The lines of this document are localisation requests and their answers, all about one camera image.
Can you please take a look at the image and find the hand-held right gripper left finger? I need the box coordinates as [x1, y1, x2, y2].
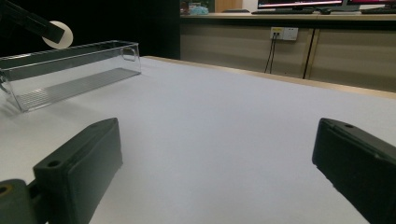
[32, 117, 124, 224]

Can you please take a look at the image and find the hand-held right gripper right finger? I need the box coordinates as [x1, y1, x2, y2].
[312, 117, 396, 224]

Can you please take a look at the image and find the white egg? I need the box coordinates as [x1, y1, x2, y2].
[41, 20, 75, 50]

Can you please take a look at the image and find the clear plastic storage container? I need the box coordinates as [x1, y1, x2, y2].
[0, 39, 142, 114]

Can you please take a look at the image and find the black curtain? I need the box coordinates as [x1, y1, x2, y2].
[0, 0, 181, 61]

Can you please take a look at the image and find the beige wooden counter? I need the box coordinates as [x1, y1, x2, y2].
[179, 11, 396, 93]

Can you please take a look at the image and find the white table sheet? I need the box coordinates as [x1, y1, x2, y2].
[0, 56, 396, 224]

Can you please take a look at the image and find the black keyboard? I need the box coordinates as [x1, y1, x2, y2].
[250, 8, 316, 16]
[361, 7, 396, 15]

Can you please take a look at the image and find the light blue bundle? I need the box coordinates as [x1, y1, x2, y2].
[189, 5, 210, 16]

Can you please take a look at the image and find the computer monitor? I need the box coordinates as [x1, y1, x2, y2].
[346, 0, 396, 7]
[257, 0, 344, 10]

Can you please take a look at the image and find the black socket cable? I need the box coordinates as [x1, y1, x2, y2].
[263, 33, 276, 75]
[269, 33, 279, 75]

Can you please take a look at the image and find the white wall socket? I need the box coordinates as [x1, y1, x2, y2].
[269, 26, 299, 42]

